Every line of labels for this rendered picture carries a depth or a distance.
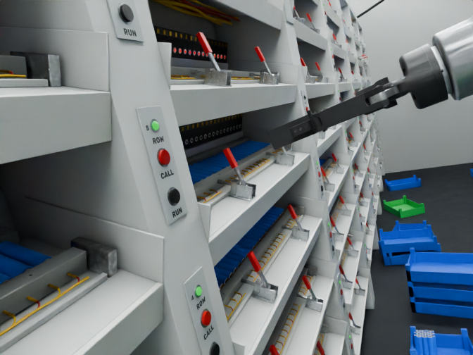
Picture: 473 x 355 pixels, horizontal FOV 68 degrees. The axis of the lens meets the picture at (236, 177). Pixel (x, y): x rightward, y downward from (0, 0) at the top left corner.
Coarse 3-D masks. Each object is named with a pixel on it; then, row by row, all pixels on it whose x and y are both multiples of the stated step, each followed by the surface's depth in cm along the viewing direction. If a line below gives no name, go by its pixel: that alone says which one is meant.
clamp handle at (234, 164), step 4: (228, 148) 59; (224, 152) 59; (228, 152) 59; (228, 156) 59; (232, 156) 59; (228, 160) 59; (232, 160) 59; (232, 164) 59; (236, 164) 59; (232, 168) 59; (236, 168) 59; (236, 172) 59; (240, 176) 59; (240, 180) 59; (244, 180) 60; (244, 184) 59
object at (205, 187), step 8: (256, 152) 82; (264, 152) 83; (272, 152) 90; (240, 160) 74; (248, 160) 75; (256, 160) 79; (264, 160) 84; (224, 168) 67; (240, 168) 70; (248, 168) 73; (256, 168) 74; (216, 176) 62; (224, 176) 64; (232, 176) 67; (200, 184) 57; (208, 184) 58; (216, 184) 61; (224, 184) 64; (200, 192) 56; (208, 192) 59; (208, 200) 55
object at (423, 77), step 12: (420, 48) 44; (408, 60) 43; (420, 60) 43; (432, 60) 42; (408, 72) 43; (420, 72) 42; (432, 72) 42; (384, 84) 46; (396, 84) 43; (408, 84) 43; (420, 84) 43; (432, 84) 42; (444, 84) 42; (396, 96) 44; (420, 96) 43; (432, 96) 43; (444, 96) 43; (420, 108) 46
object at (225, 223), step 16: (256, 128) 101; (208, 144) 81; (288, 144) 97; (304, 144) 97; (272, 160) 86; (304, 160) 91; (256, 176) 72; (272, 176) 73; (288, 176) 77; (256, 192) 63; (272, 192) 67; (208, 208) 42; (224, 208) 54; (240, 208) 55; (256, 208) 60; (208, 224) 43; (224, 224) 49; (240, 224) 53; (208, 240) 43; (224, 240) 48
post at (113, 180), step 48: (0, 0) 34; (48, 0) 32; (96, 0) 32; (144, 0) 38; (144, 48) 37; (144, 96) 36; (96, 144) 34; (144, 144) 35; (48, 192) 38; (96, 192) 36; (144, 192) 34; (192, 192) 42; (192, 240) 40; (192, 336) 38
